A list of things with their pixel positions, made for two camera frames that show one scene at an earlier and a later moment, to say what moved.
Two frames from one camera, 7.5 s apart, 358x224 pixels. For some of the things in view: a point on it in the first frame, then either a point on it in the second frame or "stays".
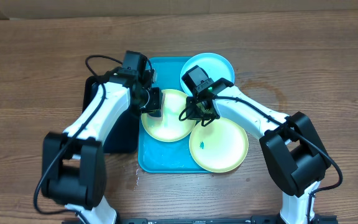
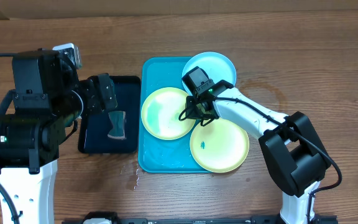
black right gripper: x=194 y=114 stays
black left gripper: x=156 y=102 → x=96 y=104
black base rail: x=207 y=219 stays
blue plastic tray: x=155 y=156 stays
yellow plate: x=169 y=127 stays
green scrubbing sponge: x=156 y=113 → x=118 y=118
